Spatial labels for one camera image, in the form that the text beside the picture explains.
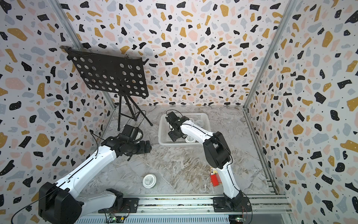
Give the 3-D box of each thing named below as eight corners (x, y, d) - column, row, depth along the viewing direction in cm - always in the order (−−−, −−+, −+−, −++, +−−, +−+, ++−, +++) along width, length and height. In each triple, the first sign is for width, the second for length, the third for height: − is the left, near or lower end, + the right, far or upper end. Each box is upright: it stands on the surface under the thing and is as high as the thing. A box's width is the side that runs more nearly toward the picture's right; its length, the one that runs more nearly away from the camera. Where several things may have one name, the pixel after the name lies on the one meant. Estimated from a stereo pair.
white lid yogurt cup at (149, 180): (144, 189, 81) (141, 186, 75) (146, 178, 85) (143, 173, 79) (156, 190, 81) (154, 186, 75) (158, 178, 85) (156, 173, 79)
